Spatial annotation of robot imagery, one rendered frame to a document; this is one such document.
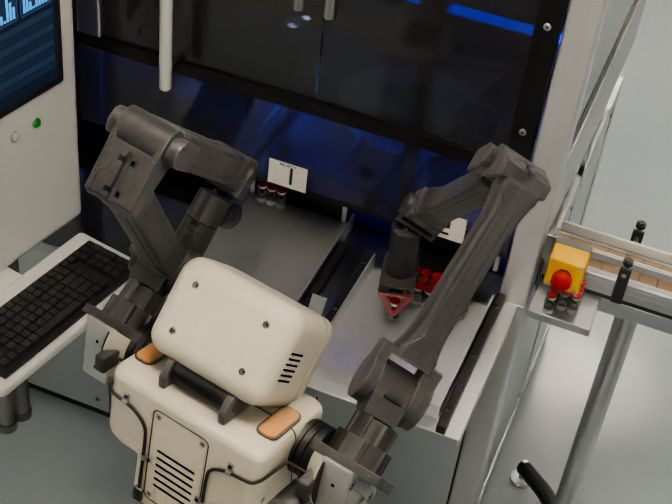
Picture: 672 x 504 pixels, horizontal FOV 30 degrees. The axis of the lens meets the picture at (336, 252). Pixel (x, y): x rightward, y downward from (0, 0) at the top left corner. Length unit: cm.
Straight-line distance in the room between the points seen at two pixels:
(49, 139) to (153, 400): 92
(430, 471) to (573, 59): 115
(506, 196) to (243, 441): 51
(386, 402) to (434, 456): 115
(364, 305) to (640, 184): 222
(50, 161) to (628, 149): 263
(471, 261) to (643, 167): 288
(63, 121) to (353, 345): 75
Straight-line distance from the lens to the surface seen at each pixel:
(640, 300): 262
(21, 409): 317
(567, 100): 227
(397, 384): 180
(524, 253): 248
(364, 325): 245
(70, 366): 328
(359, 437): 177
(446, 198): 211
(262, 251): 259
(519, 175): 183
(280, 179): 258
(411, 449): 294
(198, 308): 176
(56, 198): 270
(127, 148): 165
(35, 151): 258
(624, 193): 450
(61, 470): 333
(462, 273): 181
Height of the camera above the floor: 255
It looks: 40 degrees down
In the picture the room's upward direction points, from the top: 7 degrees clockwise
